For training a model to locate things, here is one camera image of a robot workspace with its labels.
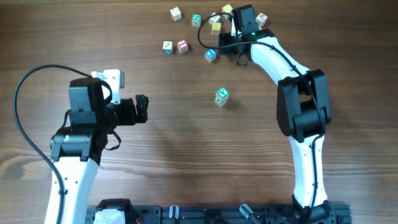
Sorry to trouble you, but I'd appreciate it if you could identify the green N block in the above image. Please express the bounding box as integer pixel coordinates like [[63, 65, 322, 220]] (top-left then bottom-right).
[[192, 14, 201, 27]]

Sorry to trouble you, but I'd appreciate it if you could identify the green V block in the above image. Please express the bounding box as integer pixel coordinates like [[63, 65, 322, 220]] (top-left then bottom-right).
[[215, 87, 229, 101]]

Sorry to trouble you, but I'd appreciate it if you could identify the blue P block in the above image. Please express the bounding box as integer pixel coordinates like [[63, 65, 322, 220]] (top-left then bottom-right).
[[205, 49, 217, 63]]

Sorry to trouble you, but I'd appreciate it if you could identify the white picture block far right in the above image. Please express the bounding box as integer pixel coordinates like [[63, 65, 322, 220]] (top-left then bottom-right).
[[256, 12, 268, 27]]

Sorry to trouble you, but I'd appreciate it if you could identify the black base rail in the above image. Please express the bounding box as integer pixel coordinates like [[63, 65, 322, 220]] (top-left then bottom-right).
[[85, 198, 352, 224]]

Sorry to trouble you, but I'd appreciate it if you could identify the yellow-green top block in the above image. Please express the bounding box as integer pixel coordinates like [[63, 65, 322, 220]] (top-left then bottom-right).
[[222, 4, 233, 19]]

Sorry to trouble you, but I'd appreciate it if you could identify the white block blue side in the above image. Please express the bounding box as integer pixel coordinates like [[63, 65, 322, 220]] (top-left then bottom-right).
[[208, 12, 221, 24]]

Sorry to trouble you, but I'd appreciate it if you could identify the yellow block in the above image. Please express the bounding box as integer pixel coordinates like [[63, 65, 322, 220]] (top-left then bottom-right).
[[211, 22, 221, 35]]

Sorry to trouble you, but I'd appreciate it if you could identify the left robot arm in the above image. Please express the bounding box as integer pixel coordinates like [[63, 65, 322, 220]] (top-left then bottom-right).
[[45, 78, 149, 223]]

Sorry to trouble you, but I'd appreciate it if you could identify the white block blue base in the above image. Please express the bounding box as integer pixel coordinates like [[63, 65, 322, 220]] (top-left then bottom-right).
[[162, 41, 174, 55]]

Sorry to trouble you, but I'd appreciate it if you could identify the white block top left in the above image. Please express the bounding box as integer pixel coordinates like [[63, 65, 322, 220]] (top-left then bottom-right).
[[170, 7, 182, 21]]

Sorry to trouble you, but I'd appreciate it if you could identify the white teal-edged block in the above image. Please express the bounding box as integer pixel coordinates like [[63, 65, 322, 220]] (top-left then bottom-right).
[[215, 98, 228, 107]]

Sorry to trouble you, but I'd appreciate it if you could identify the black camera cable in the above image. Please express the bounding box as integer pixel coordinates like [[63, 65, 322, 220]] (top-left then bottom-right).
[[197, 12, 327, 224], [12, 64, 93, 224]]

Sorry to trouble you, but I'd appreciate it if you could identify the red L block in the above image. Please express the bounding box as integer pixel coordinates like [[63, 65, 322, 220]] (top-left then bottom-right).
[[177, 40, 189, 54]]

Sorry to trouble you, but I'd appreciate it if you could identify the right black camera cable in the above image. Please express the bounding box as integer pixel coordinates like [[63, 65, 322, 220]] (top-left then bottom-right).
[[197, 12, 327, 224]]

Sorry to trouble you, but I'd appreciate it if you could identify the left black camera cable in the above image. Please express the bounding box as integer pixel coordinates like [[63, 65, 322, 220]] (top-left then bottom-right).
[[12, 64, 93, 224]]

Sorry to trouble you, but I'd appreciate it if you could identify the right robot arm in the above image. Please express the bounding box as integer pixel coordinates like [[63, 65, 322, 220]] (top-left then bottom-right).
[[219, 5, 331, 223]]

